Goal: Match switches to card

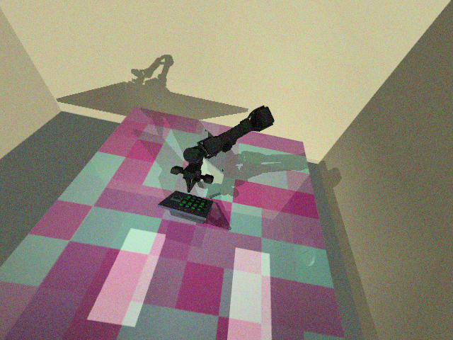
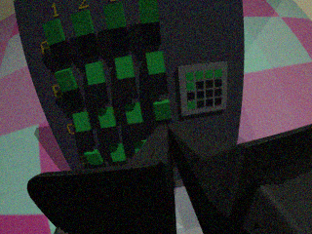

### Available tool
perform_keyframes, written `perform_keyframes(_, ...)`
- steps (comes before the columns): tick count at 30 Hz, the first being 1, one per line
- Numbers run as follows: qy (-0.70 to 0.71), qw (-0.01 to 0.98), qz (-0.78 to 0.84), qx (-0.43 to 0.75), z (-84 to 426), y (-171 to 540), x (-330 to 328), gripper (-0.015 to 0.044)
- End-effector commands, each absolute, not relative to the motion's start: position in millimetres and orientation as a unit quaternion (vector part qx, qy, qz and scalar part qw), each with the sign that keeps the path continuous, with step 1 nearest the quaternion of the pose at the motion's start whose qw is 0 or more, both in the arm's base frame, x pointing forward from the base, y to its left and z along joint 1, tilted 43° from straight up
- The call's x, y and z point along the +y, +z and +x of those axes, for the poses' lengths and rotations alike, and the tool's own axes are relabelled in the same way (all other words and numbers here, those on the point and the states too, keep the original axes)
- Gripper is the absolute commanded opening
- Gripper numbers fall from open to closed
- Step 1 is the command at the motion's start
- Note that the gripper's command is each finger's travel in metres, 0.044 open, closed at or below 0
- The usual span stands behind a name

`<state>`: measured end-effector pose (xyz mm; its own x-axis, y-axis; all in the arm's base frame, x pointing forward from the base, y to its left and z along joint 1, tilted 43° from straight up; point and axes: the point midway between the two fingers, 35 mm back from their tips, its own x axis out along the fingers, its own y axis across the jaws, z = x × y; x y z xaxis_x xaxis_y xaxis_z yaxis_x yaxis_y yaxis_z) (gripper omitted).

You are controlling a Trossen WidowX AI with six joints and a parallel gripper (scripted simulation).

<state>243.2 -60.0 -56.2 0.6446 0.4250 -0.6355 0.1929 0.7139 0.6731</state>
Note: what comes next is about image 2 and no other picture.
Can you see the dark grey switch panel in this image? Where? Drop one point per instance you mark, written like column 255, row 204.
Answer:
column 107, row 72

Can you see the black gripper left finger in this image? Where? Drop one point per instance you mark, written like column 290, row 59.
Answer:
column 144, row 187

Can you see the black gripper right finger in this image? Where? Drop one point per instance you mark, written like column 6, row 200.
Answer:
column 218, row 175

